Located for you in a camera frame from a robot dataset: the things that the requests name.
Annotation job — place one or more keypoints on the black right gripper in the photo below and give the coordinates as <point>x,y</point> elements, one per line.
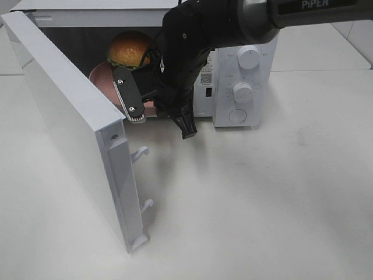
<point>170,77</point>

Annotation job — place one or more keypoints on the round white door button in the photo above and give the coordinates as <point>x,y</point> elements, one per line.
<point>237,116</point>

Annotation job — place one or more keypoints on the toy hamburger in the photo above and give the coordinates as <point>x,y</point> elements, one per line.
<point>127,49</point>

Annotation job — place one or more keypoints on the pink round plate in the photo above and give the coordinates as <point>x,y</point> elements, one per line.
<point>101,76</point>

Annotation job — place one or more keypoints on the white microwave door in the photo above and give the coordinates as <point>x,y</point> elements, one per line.
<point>86,127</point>

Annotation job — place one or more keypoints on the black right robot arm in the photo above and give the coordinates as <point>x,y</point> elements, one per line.
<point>258,22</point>

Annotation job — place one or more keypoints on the white warning label sticker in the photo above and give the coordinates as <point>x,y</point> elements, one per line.
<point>206,75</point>

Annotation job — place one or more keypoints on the lower white timer knob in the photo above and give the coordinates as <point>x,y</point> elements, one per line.
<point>243,92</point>

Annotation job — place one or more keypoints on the upper white power knob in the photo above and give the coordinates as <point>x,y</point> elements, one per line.
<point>248,57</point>

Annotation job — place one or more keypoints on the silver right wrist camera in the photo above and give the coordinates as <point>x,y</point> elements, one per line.
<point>129,95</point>

